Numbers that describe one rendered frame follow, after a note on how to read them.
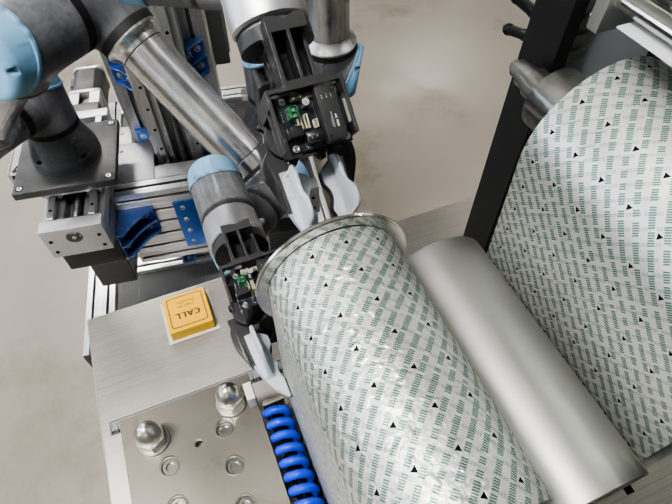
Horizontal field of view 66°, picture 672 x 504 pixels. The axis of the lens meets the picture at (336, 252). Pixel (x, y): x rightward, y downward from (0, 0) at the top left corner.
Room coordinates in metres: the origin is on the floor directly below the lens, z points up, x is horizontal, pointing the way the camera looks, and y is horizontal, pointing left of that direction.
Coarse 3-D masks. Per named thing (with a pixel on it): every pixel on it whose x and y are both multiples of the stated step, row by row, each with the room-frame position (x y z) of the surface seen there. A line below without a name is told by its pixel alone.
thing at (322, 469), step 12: (288, 372) 0.22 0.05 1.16; (300, 396) 0.18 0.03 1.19; (300, 408) 0.19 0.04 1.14; (300, 420) 0.20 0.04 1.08; (312, 432) 0.16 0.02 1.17; (312, 444) 0.16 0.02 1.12; (312, 456) 0.17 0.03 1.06; (324, 456) 0.13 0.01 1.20; (324, 468) 0.13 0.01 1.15; (324, 480) 0.13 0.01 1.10; (324, 492) 0.13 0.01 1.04; (336, 492) 0.10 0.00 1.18
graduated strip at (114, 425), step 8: (280, 360) 0.36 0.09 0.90; (280, 368) 0.34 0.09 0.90; (256, 376) 0.33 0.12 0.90; (216, 384) 0.32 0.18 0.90; (192, 392) 0.30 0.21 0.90; (152, 408) 0.28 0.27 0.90; (128, 416) 0.27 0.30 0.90; (112, 424) 0.26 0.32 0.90; (112, 432) 0.24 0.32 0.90; (120, 432) 0.24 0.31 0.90
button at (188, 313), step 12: (168, 300) 0.45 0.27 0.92; (180, 300) 0.45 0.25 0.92; (192, 300) 0.45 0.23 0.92; (204, 300) 0.45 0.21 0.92; (168, 312) 0.43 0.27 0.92; (180, 312) 0.43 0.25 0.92; (192, 312) 0.43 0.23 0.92; (204, 312) 0.43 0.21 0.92; (168, 324) 0.41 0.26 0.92; (180, 324) 0.41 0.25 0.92; (192, 324) 0.41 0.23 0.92; (204, 324) 0.41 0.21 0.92; (180, 336) 0.39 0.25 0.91
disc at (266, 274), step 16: (320, 224) 0.27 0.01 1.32; (336, 224) 0.27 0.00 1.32; (352, 224) 0.28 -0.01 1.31; (368, 224) 0.29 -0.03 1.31; (384, 224) 0.29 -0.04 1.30; (288, 240) 0.26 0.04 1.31; (304, 240) 0.26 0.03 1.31; (400, 240) 0.30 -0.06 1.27; (272, 256) 0.26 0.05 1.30; (288, 256) 0.26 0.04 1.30; (272, 272) 0.25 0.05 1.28; (256, 288) 0.25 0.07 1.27
